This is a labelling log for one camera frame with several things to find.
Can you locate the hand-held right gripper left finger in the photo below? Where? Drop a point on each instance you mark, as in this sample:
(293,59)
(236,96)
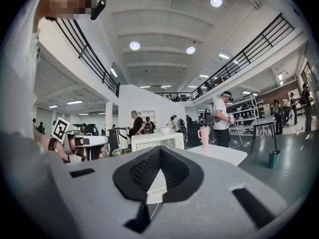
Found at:
(138,175)

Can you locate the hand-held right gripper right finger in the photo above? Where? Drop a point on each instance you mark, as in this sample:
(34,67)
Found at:
(183,178)

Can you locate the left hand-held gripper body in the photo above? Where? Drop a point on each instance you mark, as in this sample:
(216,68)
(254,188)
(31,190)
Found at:
(84,141)

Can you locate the cream toaster oven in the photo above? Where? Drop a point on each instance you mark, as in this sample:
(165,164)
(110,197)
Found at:
(149,142)

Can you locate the white storage shelf rack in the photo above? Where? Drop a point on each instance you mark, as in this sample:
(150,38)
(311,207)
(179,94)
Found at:
(244,113)

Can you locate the person's left hand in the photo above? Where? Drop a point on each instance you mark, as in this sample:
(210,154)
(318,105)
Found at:
(61,150)

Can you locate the black wristwatch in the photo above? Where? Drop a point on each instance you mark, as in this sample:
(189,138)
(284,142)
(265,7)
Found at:
(53,144)

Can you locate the white black mobile robot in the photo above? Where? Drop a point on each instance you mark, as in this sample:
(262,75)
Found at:
(117,138)

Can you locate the group of strip ceiling lights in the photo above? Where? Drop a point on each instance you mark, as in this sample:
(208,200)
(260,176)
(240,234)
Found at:
(74,102)

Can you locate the white bowl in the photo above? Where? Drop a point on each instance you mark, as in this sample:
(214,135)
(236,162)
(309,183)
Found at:
(166,130)

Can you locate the black white-rimmed backpack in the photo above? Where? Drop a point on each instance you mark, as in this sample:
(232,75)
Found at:
(209,113)

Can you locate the black balcony railing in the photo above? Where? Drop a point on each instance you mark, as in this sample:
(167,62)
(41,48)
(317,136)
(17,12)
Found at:
(249,56)
(87,51)

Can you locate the teal waste bin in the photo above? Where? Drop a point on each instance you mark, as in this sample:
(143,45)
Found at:
(274,159)

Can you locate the white shirt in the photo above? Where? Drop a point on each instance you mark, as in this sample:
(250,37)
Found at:
(17,71)

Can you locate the black-legged white table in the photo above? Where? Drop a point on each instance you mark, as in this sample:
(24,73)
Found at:
(264,124)

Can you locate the round ceiling light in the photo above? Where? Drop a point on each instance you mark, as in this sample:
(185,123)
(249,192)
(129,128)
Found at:
(134,45)
(216,1)
(190,50)

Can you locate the person's face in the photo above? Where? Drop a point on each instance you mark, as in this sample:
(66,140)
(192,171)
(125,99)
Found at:
(69,1)

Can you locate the white wall shelf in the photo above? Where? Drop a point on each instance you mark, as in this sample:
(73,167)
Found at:
(149,117)

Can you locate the black head-worn camera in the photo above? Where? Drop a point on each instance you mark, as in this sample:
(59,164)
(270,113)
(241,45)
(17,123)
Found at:
(98,9)

